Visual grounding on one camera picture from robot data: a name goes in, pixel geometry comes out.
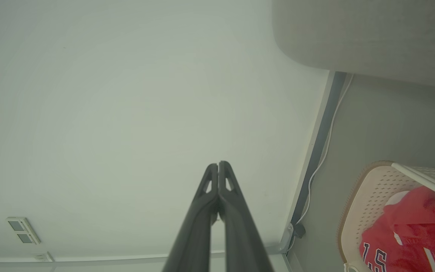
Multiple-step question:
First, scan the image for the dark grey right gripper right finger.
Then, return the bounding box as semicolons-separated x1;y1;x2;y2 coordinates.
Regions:
218;161;275;272

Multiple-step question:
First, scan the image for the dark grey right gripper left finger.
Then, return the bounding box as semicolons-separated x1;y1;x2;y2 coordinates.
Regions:
161;163;218;272

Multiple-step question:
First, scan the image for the red jersey with white lettering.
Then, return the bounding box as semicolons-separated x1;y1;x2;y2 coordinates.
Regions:
359;186;435;272

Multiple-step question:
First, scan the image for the grey fabric surface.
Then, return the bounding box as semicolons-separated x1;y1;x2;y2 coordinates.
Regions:
272;0;435;90

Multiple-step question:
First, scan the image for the cream perforated laundry basket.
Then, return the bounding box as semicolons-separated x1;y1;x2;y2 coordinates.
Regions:
337;161;435;272

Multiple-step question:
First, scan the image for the grey metal floor rail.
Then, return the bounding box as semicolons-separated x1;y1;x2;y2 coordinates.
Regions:
276;71;348;255

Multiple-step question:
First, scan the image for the thin white cable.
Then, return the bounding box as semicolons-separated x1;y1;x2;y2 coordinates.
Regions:
285;74;355;254

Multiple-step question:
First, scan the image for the white double wall socket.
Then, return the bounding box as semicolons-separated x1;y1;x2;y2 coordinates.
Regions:
6;216;41;245

